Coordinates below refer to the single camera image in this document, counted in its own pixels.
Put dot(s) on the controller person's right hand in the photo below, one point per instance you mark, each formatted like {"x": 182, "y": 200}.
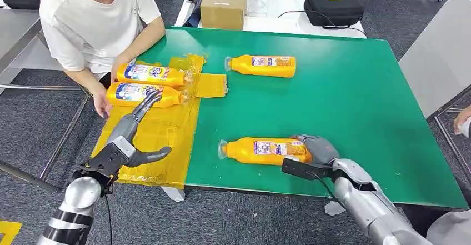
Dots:
{"x": 460, "y": 120}

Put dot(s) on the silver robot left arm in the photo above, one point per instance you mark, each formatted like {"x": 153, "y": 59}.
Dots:
{"x": 79, "y": 195}

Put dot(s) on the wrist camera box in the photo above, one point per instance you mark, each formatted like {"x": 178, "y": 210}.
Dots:
{"x": 106, "y": 162}
{"x": 298, "y": 169}

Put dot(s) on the steel table with frame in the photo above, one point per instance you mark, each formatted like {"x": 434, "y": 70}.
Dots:
{"x": 16, "y": 30}

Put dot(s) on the seated person's right hand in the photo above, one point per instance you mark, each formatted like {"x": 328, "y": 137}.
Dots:
{"x": 101, "y": 103}

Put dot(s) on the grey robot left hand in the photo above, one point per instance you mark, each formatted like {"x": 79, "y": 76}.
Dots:
{"x": 123, "y": 129}

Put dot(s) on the person with controllers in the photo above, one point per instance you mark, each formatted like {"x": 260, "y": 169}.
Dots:
{"x": 452, "y": 228}

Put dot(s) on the green table mat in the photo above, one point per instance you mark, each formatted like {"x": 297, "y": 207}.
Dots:
{"x": 349, "y": 107}

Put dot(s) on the white table leg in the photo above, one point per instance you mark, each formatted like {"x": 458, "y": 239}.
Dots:
{"x": 173, "y": 194}

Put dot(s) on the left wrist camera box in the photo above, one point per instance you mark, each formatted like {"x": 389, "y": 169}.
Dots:
{"x": 106, "y": 162}

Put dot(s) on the white table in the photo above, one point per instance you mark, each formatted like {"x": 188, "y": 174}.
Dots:
{"x": 272, "y": 24}

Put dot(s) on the grey table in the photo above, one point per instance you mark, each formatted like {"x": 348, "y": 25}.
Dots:
{"x": 438, "y": 55}

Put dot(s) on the clear plastic bag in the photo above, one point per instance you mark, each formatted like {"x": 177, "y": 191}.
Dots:
{"x": 263, "y": 0}

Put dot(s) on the white paper scrap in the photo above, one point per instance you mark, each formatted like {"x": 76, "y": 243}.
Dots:
{"x": 334, "y": 209}

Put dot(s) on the orange drink bottle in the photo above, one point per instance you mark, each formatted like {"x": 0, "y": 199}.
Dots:
{"x": 147, "y": 74}
{"x": 243, "y": 152}
{"x": 243, "y": 66}
{"x": 125, "y": 95}

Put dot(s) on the seated person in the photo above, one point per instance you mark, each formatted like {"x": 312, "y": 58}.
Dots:
{"x": 92, "y": 22}

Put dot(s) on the white black hand controller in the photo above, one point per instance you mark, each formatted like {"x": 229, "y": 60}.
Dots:
{"x": 467, "y": 128}

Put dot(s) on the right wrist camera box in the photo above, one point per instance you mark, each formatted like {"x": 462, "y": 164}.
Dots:
{"x": 298, "y": 169}

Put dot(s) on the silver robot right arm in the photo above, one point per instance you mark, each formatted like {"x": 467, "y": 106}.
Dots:
{"x": 368, "y": 206}

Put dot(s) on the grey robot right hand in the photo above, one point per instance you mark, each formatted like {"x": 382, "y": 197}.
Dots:
{"x": 322, "y": 149}

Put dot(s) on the yellow plastic sheet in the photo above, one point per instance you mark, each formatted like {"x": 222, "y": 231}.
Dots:
{"x": 165, "y": 133}

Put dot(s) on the brown cardboard box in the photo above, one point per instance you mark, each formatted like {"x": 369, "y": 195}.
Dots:
{"x": 223, "y": 7}

